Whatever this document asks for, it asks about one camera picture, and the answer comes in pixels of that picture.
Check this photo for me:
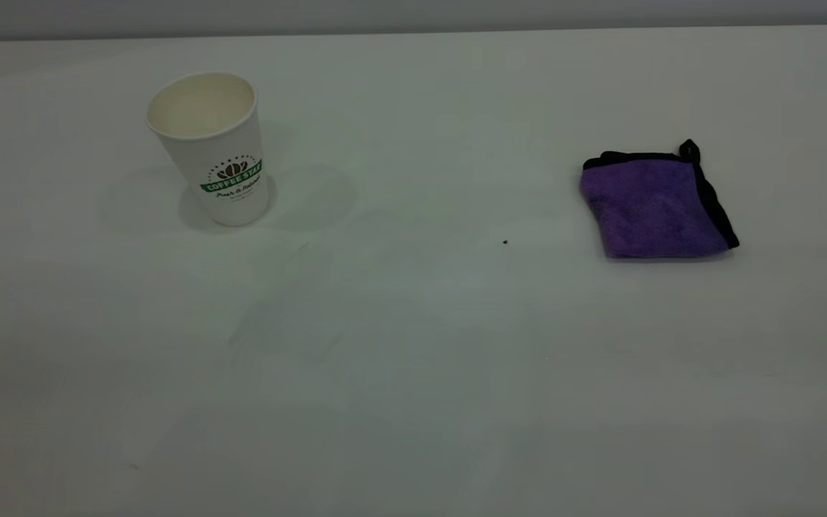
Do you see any white paper coffee cup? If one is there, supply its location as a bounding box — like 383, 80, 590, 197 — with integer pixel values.
144, 70, 271, 228

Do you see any purple cloth with black trim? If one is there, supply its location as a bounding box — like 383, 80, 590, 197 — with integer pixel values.
579, 139, 741, 260

